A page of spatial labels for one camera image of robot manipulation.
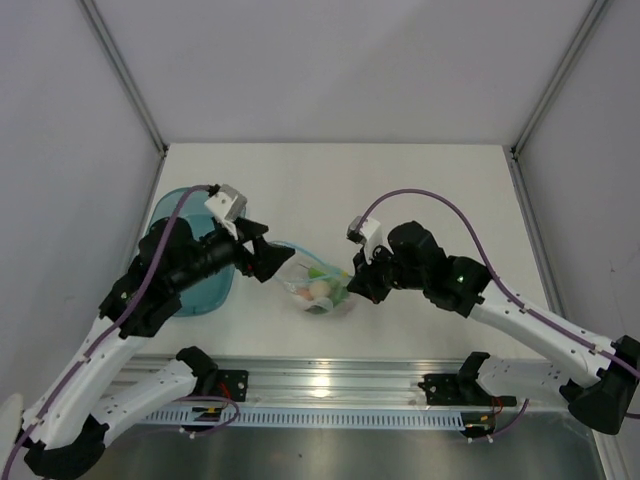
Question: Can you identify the green cucumber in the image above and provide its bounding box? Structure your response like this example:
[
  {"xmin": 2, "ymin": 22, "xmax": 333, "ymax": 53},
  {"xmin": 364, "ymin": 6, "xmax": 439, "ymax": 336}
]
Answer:
[{"xmin": 305, "ymin": 267, "xmax": 350, "ymax": 314}]

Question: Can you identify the aluminium table edge rail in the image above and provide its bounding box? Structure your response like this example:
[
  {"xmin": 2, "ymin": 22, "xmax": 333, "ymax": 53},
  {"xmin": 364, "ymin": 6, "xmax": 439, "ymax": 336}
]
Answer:
[{"xmin": 109, "ymin": 355, "xmax": 614, "ymax": 414}]

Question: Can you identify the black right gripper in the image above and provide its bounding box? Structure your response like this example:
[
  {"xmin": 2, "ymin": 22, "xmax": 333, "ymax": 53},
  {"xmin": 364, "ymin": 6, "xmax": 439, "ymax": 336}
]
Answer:
[{"xmin": 347, "ymin": 241, "xmax": 427, "ymax": 305}]

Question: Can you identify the teal plastic tray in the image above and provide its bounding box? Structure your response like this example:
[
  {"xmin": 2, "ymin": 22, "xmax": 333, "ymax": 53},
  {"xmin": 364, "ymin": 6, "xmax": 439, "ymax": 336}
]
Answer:
[{"xmin": 147, "ymin": 184, "xmax": 239, "ymax": 318}]

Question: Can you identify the left aluminium frame post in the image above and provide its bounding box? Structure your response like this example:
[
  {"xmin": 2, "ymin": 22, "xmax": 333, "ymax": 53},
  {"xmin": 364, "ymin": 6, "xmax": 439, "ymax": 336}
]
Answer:
[{"xmin": 76, "ymin": 0, "xmax": 168, "ymax": 158}]

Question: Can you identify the white garlic bulb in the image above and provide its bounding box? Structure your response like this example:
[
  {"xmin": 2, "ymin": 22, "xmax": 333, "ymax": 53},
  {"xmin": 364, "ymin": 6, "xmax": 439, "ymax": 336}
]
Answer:
[{"xmin": 308, "ymin": 280, "xmax": 332, "ymax": 300}]

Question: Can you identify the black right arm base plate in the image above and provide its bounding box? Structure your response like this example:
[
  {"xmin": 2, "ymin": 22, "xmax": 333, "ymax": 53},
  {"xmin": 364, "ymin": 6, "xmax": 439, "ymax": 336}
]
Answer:
[{"xmin": 417, "ymin": 373, "xmax": 518, "ymax": 407}]

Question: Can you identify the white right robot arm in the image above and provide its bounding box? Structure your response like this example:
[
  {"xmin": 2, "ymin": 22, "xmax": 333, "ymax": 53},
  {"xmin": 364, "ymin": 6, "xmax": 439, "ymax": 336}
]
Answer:
[{"xmin": 347, "ymin": 217, "xmax": 639, "ymax": 435}]

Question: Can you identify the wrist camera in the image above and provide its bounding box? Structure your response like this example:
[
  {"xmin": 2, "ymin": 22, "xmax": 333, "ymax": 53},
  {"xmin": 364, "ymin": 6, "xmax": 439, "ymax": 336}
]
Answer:
[
  {"xmin": 204, "ymin": 184, "xmax": 247, "ymax": 240},
  {"xmin": 347, "ymin": 216, "xmax": 384, "ymax": 264}
]

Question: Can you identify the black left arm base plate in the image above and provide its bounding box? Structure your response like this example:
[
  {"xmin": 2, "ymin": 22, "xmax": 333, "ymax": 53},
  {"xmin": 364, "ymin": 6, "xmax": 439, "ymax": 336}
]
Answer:
[{"xmin": 204, "ymin": 369, "xmax": 249, "ymax": 402}]

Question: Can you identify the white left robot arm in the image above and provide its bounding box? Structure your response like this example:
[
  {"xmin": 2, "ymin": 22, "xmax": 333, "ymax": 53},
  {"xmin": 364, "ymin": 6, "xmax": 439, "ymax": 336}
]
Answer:
[{"xmin": 18, "ymin": 217, "xmax": 295, "ymax": 479}]

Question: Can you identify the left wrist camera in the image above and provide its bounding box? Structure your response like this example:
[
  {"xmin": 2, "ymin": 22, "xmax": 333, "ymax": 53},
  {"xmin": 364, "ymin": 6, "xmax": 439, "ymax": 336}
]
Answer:
[{"xmin": 204, "ymin": 184, "xmax": 247, "ymax": 240}]

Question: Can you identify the clear zip top bag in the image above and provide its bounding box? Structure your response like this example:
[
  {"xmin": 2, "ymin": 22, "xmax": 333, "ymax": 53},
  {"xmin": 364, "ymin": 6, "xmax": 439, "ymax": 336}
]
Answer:
[{"xmin": 273, "ymin": 240, "xmax": 356, "ymax": 317}]

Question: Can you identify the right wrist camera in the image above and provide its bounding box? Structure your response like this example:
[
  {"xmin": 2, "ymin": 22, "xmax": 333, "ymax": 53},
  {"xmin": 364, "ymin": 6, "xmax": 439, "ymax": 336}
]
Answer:
[{"xmin": 347, "ymin": 216, "xmax": 384, "ymax": 264}]

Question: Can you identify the pink egg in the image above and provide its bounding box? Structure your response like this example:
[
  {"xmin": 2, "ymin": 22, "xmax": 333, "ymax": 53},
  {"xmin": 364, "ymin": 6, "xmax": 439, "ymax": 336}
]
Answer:
[{"xmin": 296, "ymin": 288, "xmax": 313, "ymax": 301}]

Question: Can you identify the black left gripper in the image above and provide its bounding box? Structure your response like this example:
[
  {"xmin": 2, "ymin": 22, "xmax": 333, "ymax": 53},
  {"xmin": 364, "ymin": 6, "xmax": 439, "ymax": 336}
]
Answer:
[{"xmin": 174, "ymin": 216, "xmax": 297, "ymax": 291}]

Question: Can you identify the right aluminium frame post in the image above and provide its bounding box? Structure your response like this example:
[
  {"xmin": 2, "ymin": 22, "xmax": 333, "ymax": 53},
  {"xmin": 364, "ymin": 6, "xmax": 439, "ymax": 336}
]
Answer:
[{"xmin": 509, "ymin": 0, "xmax": 614, "ymax": 156}]

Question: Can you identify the white slotted cable duct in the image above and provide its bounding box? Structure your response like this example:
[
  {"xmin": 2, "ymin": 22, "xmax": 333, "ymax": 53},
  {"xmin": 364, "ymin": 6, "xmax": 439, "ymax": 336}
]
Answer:
[{"xmin": 141, "ymin": 405, "xmax": 465, "ymax": 431}]

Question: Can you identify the aluminium frame post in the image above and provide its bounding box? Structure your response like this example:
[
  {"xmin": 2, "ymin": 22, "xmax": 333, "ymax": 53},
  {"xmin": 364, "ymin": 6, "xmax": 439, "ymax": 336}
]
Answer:
[
  {"xmin": 509, "ymin": 0, "xmax": 614, "ymax": 156},
  {"xmin": 76, "ymin": 0, "xmax": 168, "ymax": 158}
]

